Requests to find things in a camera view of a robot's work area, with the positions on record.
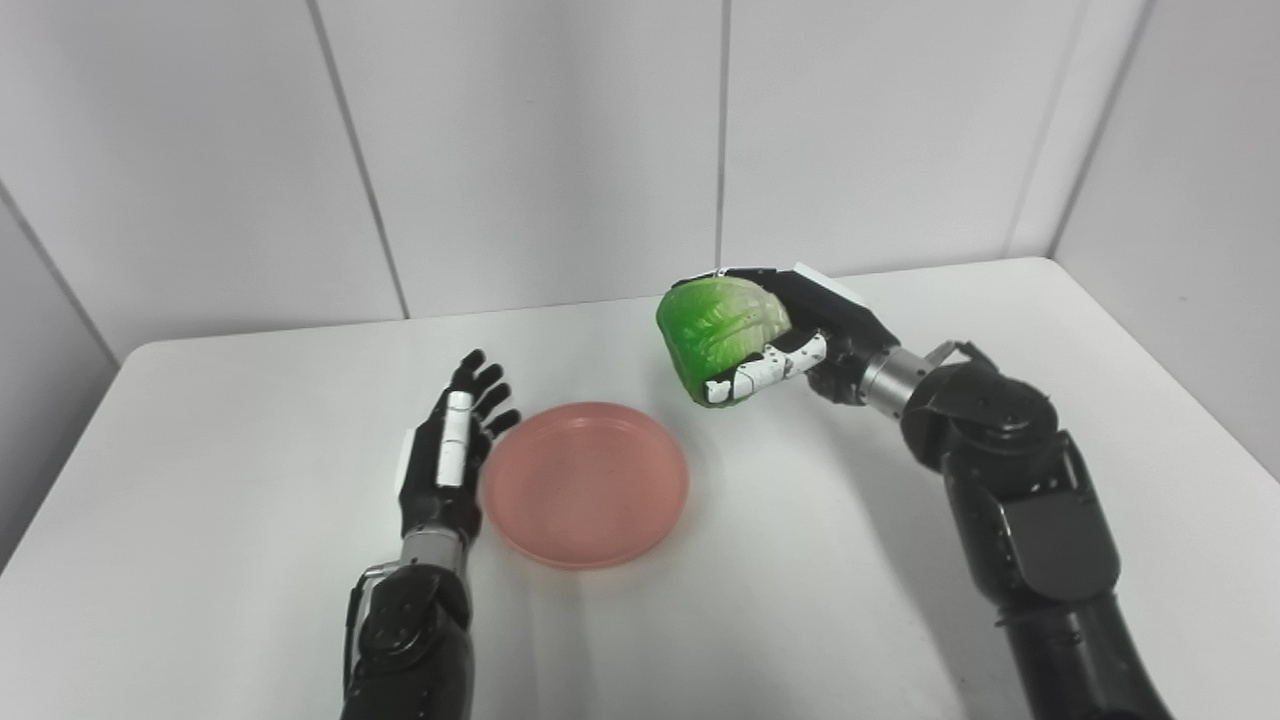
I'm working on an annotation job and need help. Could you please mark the green white cabbage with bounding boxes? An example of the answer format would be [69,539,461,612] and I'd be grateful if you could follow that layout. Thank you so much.
[655,279,794,407]

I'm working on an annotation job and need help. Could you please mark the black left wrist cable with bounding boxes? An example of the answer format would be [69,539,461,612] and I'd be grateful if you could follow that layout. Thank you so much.
[342,562,401,691]

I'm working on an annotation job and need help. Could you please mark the pink round plate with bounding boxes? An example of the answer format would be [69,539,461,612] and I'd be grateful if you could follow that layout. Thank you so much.
[480,401,690,570]

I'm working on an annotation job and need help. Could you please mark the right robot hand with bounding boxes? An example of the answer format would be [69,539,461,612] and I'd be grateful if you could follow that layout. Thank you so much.
[671,262,901,407]

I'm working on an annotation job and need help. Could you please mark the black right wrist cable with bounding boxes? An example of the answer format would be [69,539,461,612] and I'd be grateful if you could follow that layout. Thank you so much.
[925,339,1001,367]

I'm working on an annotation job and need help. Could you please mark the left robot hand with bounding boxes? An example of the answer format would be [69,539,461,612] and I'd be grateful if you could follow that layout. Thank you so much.
[396,349,522,541]

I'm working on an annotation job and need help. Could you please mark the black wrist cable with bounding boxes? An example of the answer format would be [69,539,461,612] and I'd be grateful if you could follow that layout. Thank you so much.
[342,562,401,691]
[925,339,1001,367]

